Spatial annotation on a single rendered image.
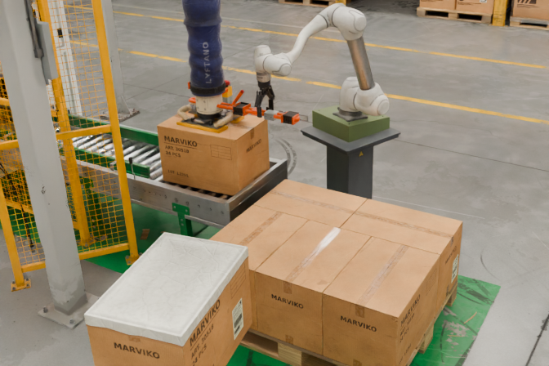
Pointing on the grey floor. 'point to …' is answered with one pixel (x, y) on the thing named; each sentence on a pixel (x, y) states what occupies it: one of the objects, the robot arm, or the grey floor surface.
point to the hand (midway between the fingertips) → (265, 111)
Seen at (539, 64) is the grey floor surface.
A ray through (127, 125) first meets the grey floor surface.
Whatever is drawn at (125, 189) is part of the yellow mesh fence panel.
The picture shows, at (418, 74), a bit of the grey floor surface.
